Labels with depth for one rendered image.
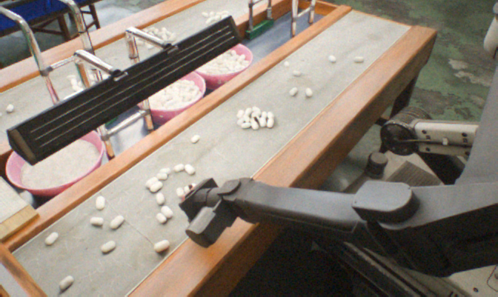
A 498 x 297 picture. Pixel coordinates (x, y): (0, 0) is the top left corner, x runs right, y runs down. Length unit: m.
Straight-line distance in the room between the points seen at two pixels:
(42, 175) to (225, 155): 0.53
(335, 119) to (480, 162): 0.86
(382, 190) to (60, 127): 0.61
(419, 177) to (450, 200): 1.18
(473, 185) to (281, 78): 1.15
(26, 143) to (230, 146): 0.60
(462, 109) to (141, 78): 2.34
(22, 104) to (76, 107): 0.76
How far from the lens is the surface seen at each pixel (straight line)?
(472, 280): 1.40
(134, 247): 1.01
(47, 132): 0.82
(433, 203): 0.43
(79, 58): 0.98
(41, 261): 1.07
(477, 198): 0.41
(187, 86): 1.47
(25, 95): 1.63
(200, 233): 0.75
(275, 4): 2.07
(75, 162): 1.27
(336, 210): 0.52
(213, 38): 1.04
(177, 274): 0.92
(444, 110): 2.83
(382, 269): 1.47
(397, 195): 0.43
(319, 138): 1.21
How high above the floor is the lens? 1.56
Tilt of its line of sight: 41 degrees down
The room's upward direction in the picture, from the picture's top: straight up
